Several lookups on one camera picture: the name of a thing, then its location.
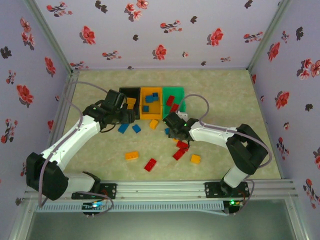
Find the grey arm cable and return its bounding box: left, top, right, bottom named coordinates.
left=37, top=81, right=112, bottom=208
left=182, top=93, right=273, bottom=216

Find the white slotted cable duct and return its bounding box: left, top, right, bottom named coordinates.
left=33, top=201, right=224, bottom=213

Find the grey left arm cable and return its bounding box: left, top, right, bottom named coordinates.
left=37, top=81, right=112, bottom=208

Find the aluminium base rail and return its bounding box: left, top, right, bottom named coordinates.
left=24, top=178, right=298, bottom=201

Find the aluminium frame post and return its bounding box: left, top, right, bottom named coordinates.
left=246, top=0, right=293, bottom=72
left=23, top=0, right=75, bottom=73

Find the orange plastic bin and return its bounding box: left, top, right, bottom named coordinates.
left=139, top=86, right=165, bottom=121

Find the aluminium side rail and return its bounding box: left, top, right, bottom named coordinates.
left=46, top=71, right=80, bottom=151

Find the grey right arm cable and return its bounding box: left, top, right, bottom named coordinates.
left=182, top=93, right=273, bottom=216

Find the grey metal panel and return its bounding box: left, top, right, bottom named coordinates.
left=24, top=212, right=298, bottom=240

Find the black plastic bin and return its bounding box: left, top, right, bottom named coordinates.
left=118, top=86, right=142, bottom=121

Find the green plastic bin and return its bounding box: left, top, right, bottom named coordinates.
left=161, top=86, right=188, bottom=120

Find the blue eight-stud lego brick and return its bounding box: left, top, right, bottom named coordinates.
left=117, top=123, right=130, bottom=135

